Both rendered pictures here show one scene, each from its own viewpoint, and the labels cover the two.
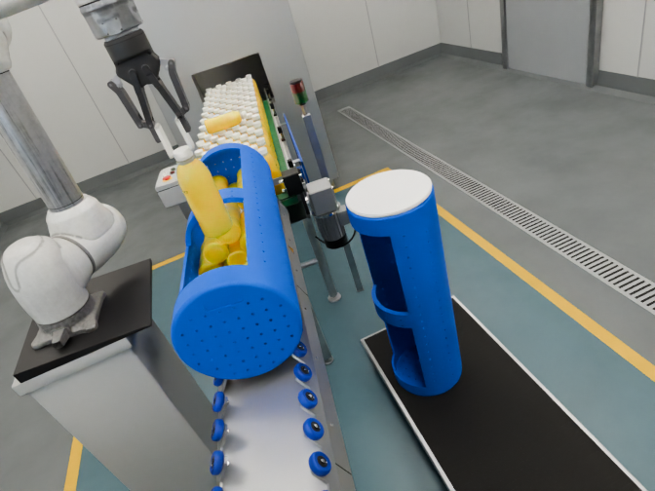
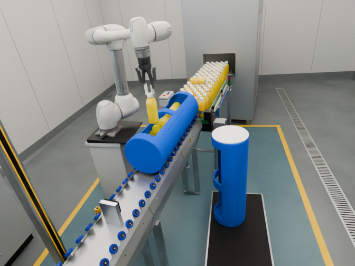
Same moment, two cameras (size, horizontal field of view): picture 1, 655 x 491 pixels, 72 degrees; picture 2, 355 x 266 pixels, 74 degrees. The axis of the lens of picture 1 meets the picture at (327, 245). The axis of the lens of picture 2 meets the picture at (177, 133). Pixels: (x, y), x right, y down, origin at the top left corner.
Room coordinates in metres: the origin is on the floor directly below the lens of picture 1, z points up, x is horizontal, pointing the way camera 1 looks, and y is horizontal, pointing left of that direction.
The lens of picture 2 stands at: (-0.36, -0.49, 1.95)
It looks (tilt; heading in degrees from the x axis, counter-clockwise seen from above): 29 degrees down; 23
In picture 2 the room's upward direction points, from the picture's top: 6 degrees counter-clockwise
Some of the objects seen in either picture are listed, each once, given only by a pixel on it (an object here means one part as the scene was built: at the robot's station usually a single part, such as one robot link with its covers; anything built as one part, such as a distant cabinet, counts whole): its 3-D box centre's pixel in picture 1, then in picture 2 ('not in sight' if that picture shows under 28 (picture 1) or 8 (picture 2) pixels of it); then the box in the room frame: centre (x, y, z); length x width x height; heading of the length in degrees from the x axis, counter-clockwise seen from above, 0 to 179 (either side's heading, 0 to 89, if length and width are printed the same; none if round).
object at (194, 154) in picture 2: (310, 317); (196, 171); (1.61, 0.19, 0.31); 0.06 x 0.06 x 0.63; 1
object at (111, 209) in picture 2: not in sight; (112, 212); (0.35, 0.24, 1.00); 0.10 x 0.04 x 0.15; 91
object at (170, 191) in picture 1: (173, 184); (166, 98); (1.88, 0.55, 1.05); 0.20 x 0.10 x 0.10; 1
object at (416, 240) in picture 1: (410, 293); (229, 179); (1.25, -0.24, 0.59); 0.28 x 0.28 x 0.88
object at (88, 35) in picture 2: not in sight; (94, 36); (1.19, 0.74, 1.80); 0.18 x 0.14 x 0.13; 65
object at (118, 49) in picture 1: (134, 59); (145, 64); (0.94, 0.23, 1.65); 0.08 x 0.07 x 0.09; 91
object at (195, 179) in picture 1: (202, 195); (152, 108); (0.93, 0.23, 1.35); 0.07 x 0.07 x 0.19
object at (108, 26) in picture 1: (113, 18); (142, 51); (0.94, 0.23, 1.72); 0.09 x 0.09 x 0.06
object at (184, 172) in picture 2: not in sight; (184, 170); (1.61, 0.33, 0.31); 0.06 x 0.06 x 0.63; 1
